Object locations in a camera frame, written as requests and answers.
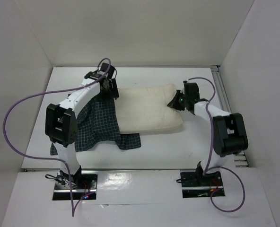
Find aluminium rail at right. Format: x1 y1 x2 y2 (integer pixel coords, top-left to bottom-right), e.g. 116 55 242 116
211 66 249 167

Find cream pillow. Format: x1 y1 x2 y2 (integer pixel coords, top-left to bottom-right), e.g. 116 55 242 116
114 84 183 134

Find dark checked pillowcase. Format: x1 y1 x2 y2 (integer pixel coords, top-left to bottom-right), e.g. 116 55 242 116
50 96 142 157

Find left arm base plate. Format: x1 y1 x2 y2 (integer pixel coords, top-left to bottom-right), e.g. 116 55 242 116
45 171 98 201

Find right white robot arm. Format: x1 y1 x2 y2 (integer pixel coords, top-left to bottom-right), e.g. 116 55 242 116
167 79 249 185

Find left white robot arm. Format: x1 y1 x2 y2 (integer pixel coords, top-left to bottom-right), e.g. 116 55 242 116
45 61 119 189

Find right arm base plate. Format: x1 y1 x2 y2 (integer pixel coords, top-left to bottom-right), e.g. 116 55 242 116
176 170 225 199

